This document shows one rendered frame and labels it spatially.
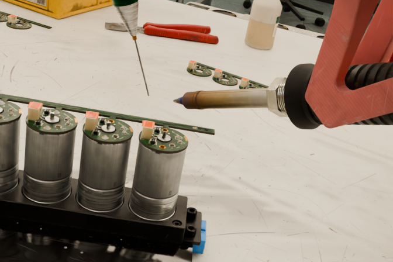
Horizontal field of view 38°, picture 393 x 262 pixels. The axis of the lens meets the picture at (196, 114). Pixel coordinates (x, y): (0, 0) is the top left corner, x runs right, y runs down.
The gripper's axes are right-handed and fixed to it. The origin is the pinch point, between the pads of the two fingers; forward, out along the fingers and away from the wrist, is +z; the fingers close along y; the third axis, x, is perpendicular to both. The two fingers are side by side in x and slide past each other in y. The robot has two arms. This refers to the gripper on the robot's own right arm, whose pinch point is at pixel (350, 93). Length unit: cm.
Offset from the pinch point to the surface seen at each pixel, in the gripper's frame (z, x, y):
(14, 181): 15.8, -7.1, 4.9
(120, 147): 10.9, -5.2, 1.6
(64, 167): 13.4, -6.1, 3.4
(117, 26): 29.6, -27.5, -20.0
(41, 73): 26.3, -20.6, -6.5
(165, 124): 10.8, -5.7, -1.5
